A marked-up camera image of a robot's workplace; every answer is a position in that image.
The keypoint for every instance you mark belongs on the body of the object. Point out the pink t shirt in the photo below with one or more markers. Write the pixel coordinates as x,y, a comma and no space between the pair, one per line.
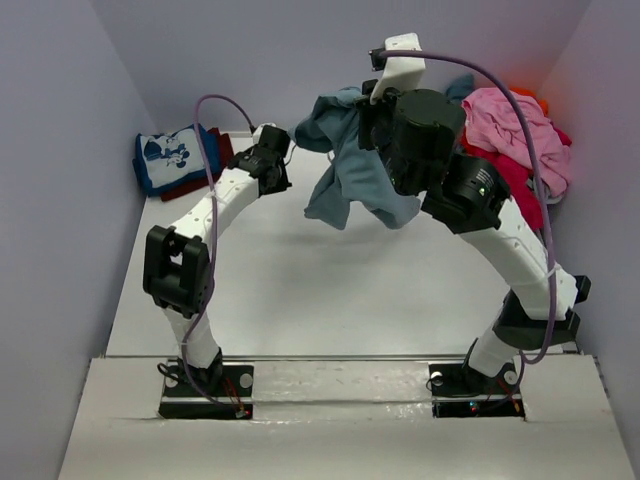
492,125

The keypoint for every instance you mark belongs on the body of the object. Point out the grey-blue t shirt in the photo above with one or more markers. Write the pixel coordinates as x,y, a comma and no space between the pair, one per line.
354,174

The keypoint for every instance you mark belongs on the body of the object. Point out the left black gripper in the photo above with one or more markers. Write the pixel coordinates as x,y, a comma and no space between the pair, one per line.
283,183

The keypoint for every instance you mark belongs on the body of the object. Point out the magenta t shirt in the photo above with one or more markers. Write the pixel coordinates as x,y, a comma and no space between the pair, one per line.
519,179

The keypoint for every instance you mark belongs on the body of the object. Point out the grey white t shirt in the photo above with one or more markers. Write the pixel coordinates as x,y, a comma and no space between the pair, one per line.
549,198

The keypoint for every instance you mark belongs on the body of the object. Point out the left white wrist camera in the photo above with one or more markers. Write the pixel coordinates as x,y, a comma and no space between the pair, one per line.
257,132

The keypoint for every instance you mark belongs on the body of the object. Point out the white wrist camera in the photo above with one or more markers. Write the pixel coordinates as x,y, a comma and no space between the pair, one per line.
257,132
400,73

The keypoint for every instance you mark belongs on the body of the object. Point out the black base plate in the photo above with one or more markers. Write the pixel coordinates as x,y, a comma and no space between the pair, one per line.
228,398
460,392

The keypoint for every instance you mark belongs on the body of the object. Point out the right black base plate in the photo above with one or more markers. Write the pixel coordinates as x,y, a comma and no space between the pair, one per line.
460,392

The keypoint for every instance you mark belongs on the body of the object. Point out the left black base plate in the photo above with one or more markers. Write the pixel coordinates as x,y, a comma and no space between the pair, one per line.
228,398

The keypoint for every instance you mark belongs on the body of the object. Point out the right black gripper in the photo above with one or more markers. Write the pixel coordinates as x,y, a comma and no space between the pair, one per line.
391,98

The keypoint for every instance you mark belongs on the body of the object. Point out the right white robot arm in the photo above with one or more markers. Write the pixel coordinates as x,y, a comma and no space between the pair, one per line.
475,203

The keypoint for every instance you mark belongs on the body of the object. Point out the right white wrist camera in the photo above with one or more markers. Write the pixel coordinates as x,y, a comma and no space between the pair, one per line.
400,73

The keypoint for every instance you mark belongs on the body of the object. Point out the folded blue mickey t shirt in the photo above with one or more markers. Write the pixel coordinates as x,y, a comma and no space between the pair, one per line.
165,161

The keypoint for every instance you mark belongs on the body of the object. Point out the teal t shirt in pile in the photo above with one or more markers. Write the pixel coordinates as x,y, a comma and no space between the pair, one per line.
460,88

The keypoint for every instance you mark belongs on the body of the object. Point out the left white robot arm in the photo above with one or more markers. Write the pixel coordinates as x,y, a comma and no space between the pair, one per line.
179,261

